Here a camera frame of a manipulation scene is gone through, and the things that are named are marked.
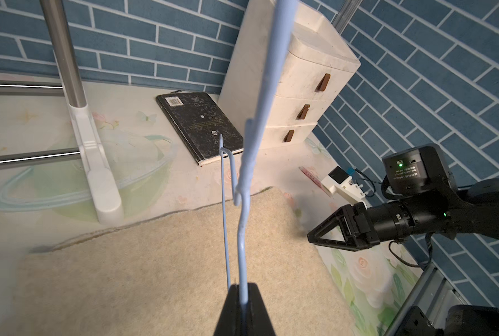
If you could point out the blue wire hanger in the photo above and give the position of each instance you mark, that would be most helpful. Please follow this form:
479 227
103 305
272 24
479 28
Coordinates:
280 36

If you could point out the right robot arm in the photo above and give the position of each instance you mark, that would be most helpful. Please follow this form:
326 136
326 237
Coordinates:
423 172

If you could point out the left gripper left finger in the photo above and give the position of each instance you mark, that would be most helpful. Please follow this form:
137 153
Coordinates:
230 320

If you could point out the metal clothes rack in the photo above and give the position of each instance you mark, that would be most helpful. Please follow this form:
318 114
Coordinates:
102 184

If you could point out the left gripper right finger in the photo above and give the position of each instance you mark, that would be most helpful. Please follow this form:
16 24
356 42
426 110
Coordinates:
258 322

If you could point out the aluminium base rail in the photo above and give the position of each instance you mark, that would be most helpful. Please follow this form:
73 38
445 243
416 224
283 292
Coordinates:
434 295

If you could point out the black notebook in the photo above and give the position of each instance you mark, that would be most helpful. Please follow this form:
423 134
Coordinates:
201 124

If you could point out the beige scarf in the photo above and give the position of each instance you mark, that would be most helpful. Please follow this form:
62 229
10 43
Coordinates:
170 276

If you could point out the white drawer cabinet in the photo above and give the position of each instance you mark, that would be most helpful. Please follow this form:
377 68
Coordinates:
318 65

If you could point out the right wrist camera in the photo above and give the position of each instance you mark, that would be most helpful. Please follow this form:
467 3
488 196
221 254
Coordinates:
339 182

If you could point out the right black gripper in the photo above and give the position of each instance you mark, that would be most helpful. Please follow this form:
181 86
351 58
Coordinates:
356 227

